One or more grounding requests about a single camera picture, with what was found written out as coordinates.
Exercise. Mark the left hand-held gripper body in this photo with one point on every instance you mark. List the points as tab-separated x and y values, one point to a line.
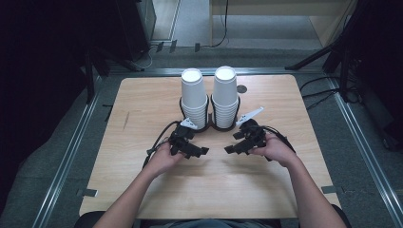
181	139

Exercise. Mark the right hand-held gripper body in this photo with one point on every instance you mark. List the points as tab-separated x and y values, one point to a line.
253	134

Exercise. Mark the stack of white cups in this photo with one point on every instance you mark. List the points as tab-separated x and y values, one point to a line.
194	95
225	95

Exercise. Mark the person's left hand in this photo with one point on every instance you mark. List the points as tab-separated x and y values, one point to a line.
163	160

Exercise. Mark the person's right hand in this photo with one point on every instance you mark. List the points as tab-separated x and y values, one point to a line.
277	150

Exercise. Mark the grey tape strip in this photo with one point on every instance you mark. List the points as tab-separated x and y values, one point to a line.
329	189

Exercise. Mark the black tripod stand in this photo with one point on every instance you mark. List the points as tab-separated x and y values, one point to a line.
339	47

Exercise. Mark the black cabinet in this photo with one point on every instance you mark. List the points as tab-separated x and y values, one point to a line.
134	25

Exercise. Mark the light wooden furniture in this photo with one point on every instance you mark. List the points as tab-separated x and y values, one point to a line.
285	6

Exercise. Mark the metal floor rail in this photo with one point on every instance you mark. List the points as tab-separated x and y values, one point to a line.
68	158
364	152
158	71

